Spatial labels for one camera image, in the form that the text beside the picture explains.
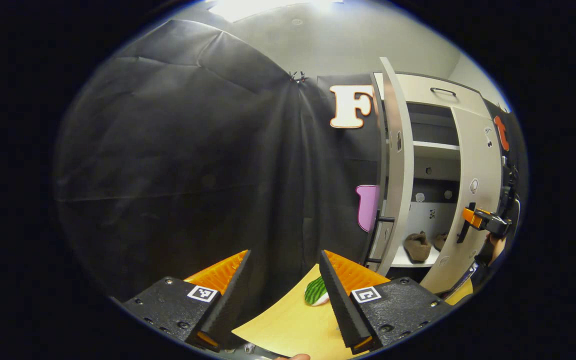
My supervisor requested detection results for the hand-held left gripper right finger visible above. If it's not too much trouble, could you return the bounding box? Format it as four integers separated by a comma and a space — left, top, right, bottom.
319, 250, 454, 356

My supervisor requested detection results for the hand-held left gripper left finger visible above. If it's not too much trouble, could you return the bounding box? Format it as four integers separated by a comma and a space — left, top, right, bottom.
120, 250, 252, 352

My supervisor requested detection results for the white shoe cabinet door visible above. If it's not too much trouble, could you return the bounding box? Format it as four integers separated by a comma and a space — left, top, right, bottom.
365, 56, 415, 277
420, 106, 504, 296

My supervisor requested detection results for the white shoe cabinet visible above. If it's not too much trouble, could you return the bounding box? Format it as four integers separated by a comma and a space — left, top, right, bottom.
373, 71, 506, 281

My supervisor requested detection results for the white cabinet drawer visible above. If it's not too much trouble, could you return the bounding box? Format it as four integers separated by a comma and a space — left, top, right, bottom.
374, 72, 491, 119

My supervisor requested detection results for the green striped toy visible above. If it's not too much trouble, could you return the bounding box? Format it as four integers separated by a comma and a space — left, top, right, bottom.
304, 276, 330, 307

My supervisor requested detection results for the black backdrop cloth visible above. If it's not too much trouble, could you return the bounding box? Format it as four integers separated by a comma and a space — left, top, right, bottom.
483, 97, 528, 201
55, 19, 386, 321

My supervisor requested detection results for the ceiling light panel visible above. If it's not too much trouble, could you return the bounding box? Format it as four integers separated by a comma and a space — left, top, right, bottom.
207, 0, 345, 23

